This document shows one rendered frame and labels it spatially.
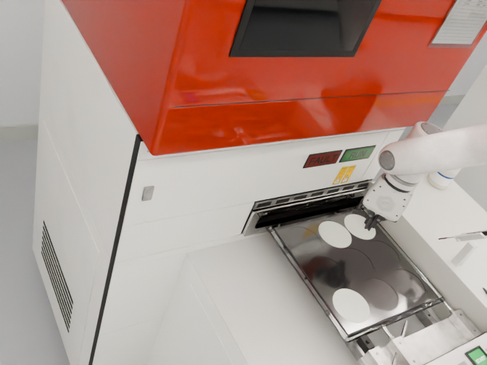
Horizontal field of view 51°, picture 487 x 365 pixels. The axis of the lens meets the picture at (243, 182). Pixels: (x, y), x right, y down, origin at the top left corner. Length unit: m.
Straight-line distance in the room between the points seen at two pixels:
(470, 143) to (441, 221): 0.53
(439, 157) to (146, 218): 0.65
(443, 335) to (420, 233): 0.29
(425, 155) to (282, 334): 0.54
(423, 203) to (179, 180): 0.84
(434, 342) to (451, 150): 0.52
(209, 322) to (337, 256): 0.39
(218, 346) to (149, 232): 0.33
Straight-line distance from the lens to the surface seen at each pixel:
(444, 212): 1.69
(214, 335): 1.32
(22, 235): 2.42
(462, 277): 1.52
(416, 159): 1.16
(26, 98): 2.74
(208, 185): 1.18
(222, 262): 1.37
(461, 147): 1.16
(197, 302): 1.36
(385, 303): 1.39
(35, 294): 2.23
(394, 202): 1.34
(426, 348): 1.40
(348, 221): 1.54
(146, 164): 1.05
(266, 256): 1.43
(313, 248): 1.40
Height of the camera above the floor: 1.84
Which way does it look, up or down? 39 degrees down
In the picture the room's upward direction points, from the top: 22 degrees clockwise
